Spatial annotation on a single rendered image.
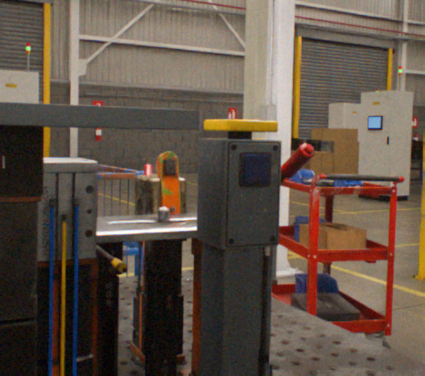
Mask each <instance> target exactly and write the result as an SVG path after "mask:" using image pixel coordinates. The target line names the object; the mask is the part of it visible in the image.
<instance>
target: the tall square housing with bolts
mask: <svg viewBox="0 0 425 376"><path fill-rule="evenodd" d="M97 172H98V163H97V162H96V161H93V160H89V159H86V158H44V181H43V195H42V196H41V201H38V249H37V288H36V295H37V316H36V317H35V319H36V322H37V359H36V376H94V356H93V354H92V353H91V351H90V323H91V264H97V263H98V258H97V257H96V239H97V174H98V173H97Z"/></svg>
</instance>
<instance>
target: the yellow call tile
mask: <svg viewBox="0 0 425 376"><path fill-rule="evenodd" d="M204 130H205V131H214V132H228V139H252V132H277V131H278V122H277V121H255V120H231V119H227V120H205V121H204Z"/></svg>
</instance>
